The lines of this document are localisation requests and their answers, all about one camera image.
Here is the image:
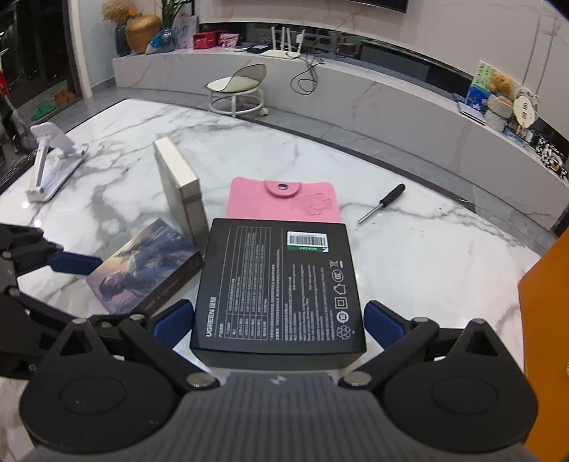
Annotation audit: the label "pink snap pouch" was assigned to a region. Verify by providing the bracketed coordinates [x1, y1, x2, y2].
[227, 176, 342, 224]

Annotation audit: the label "orange cardboard box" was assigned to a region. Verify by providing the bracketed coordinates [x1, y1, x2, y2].
[517, 240, 569, 462]

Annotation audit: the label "black and white figurines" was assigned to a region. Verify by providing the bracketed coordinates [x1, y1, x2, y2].
[531, 130, 569, 179]

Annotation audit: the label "black product box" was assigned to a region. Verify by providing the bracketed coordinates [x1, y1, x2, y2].
[190, 217, 368, 370]

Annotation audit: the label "marble television bench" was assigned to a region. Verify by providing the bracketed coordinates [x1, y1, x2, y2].
[111, 46, 569, 237]

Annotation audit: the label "illustrated art box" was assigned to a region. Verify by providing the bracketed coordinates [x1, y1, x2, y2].
[85, 218, 204, 314]

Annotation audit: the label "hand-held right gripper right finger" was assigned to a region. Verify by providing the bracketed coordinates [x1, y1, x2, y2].
[339, 301, 512, 392]

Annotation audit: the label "blue plastic bag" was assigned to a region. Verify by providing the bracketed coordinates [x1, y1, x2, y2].
[146, 28, 177, 54]

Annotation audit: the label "dark flat device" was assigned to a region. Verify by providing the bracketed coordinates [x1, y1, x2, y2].
[0, 151, 39, 187]

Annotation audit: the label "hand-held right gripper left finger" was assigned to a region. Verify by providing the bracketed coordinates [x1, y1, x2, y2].
[57, 300, 222, 392]

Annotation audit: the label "golden round vase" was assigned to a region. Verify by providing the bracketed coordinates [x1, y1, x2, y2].
[124, 13, 162, 55]

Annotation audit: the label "dried flower bunch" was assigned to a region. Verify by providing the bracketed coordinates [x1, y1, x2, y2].
[101, 0, 135, 24]

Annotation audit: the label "black handle screwdriver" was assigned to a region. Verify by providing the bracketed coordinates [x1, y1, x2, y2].
[357, 182, 406, 226]

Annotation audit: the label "white phone stand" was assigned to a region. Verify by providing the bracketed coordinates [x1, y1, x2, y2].
[25, 122, 89, 203]

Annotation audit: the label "brown teddy bear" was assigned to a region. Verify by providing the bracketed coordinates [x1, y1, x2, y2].
[488, 74, 513, 97]

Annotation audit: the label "white flat box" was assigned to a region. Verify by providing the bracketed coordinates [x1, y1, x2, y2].
[153, 137, 210, 257]

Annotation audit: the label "black cable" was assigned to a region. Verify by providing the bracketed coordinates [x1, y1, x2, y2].
[291, 55, 328, 95]

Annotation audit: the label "white router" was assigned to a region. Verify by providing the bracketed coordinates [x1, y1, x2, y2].
[261, 25, 308, 61]

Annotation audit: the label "white gift bag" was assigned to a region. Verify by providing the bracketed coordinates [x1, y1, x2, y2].
[171, 14, 199, 50]

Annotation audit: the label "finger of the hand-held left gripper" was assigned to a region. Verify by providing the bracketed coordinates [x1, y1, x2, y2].
[0, 284, 77, 378]
[0, 223, 104, 285]

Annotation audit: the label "round paper fan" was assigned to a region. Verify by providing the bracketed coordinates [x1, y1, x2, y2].
[513, 86, 541, 130]

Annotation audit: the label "white swivel stool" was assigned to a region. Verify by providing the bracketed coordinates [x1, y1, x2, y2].
[205, 63, 268, 119]

